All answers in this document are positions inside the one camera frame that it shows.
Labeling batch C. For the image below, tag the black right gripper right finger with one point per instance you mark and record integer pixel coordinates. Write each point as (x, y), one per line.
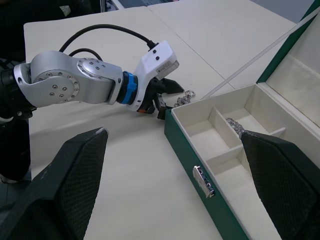
(287, 185)

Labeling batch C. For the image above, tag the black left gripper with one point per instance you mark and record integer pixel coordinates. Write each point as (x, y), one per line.
(153, 87)

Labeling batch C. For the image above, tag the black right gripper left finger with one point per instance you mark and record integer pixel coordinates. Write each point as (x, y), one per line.
(62, 190)

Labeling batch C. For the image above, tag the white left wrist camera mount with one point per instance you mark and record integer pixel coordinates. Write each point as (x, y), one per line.
(160, 56)

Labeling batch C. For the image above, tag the green jewelry box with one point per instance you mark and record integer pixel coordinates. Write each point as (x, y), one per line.
(182, 142)

